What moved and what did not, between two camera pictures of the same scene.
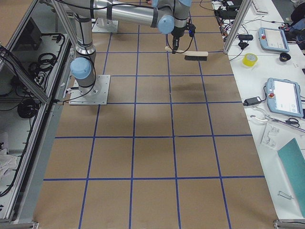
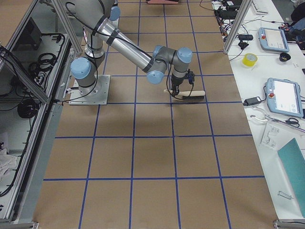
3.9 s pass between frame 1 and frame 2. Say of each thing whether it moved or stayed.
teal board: stayed
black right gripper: moved
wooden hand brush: moved
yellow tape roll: stayed
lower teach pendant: stayed
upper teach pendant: stayed
